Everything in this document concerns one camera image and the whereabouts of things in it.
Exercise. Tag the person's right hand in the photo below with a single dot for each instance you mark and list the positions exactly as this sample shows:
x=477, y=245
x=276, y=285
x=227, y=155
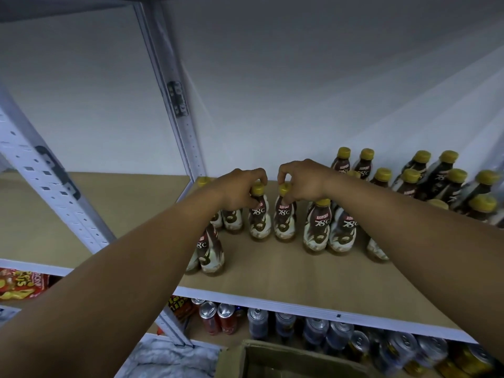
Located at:
x=307, y=181

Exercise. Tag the person's left hand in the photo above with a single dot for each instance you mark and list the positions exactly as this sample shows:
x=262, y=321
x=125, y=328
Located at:
x=232, y=191

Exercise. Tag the coffee bottle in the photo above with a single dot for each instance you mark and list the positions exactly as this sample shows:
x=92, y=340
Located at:
x=260, y=224
x=284, y=226

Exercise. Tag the group of Kopiko coffee bottles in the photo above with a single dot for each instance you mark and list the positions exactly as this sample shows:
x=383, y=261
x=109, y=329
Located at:
x=317, y=230

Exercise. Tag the white metal shelving rack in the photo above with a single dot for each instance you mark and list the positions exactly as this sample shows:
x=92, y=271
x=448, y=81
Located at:
x=79, y=208

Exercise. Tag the brown cardboard box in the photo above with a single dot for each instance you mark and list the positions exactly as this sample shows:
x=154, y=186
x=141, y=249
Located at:
x=291, y=366

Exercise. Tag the person's left forearm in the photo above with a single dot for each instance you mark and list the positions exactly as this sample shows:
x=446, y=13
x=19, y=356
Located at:
x=94, y=295

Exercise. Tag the person's right forearm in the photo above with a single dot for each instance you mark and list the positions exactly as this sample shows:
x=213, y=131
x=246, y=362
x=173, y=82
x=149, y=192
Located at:
x=433, y=240

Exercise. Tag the large red chips packet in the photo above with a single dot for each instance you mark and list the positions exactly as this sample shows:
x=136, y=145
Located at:
x=179, y=308

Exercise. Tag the row of silver cans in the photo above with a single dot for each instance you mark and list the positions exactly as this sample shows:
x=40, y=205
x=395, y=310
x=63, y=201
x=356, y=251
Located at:
x=315, y=333

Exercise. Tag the red yellow snack packet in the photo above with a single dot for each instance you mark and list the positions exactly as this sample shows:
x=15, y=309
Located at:
x=20, y=283

